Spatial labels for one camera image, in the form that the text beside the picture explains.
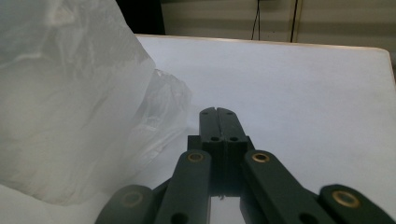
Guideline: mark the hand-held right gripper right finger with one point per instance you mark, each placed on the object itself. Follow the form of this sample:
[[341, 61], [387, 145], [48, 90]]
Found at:
[[233, 146]]

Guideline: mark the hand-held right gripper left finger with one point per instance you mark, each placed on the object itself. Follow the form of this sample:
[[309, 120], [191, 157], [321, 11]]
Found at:
[[211, 146]]

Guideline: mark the translucent white plastic bag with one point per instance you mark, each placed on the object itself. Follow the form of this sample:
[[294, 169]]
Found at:
[[71, 102]]

